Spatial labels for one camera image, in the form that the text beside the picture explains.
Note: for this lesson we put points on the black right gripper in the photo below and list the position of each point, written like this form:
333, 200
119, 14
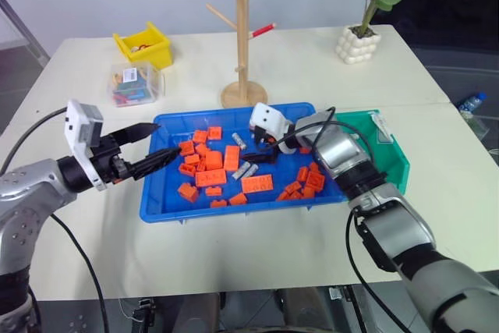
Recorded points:
267, 142

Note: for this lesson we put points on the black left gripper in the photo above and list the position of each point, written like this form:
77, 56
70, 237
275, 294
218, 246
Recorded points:
108, 159

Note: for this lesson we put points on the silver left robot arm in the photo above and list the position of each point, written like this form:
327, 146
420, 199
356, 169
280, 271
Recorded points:
27, 192

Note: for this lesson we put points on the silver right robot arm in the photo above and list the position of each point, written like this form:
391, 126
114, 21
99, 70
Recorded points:
343, 153

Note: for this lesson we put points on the blue plastic bin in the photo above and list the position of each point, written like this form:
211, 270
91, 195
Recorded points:
175, 208

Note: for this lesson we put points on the yellow plastic bin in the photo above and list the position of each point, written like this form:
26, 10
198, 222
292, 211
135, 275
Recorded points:
158, 52

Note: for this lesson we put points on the green plastic bin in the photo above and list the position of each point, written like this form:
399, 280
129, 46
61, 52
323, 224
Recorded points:
393, 161

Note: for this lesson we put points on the silver cylindrical battery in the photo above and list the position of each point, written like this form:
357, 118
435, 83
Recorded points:
238, 140
241, 171
251, 171

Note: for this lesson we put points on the long orange toy brick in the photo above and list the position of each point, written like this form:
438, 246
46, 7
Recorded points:
210, 178
232, 158
257, 183

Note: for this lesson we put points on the small orange toy brick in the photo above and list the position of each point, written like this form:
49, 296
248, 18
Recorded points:
188, 149
186, 169
200, 137
304, 150
218, 203
202, 150
213, 191
314, 167
238, 199
202, 164
308, 192
214, 132
284, 195
192, 160
302, 174
188, 192
294, 188

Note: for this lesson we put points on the square orange toy brick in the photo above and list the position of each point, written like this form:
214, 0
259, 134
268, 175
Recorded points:
315, 181
213, 160

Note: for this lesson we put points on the clear plastic box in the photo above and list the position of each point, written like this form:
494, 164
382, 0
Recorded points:
134, 87

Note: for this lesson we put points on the wooden mug tree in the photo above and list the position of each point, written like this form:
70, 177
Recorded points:
242, 56

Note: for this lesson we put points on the white bubble plant pot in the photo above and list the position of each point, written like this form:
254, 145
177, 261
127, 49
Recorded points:
356, 48

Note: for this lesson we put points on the black table clamp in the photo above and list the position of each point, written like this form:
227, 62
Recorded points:
142, 310

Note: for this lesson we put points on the plastic water bottle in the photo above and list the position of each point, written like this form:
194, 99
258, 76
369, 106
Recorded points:
471, 103

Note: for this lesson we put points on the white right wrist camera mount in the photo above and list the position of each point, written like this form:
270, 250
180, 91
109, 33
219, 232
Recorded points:
269, 117

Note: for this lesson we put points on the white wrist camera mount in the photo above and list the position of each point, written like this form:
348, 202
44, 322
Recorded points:
80, 122
269, 117

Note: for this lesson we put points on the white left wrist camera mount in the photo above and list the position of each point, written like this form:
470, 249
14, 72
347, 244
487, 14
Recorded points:
80, 122

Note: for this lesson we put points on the metal table bracket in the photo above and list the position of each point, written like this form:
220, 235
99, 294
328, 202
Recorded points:
336, 293

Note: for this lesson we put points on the grey metal frame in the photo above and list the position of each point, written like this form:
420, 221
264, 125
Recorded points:
23, 29

